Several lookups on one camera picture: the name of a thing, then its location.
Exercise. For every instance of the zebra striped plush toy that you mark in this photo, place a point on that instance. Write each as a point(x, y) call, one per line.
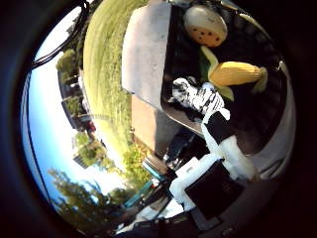
point(201, 95)

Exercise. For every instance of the yellow corn plush toy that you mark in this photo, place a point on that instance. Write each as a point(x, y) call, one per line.
point(236, 73)

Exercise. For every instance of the round cream spotted plush ball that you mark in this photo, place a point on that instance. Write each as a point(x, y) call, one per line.
point(205, 26)

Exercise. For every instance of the black slatted plastic basket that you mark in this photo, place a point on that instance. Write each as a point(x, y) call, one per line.
point(257, 109)

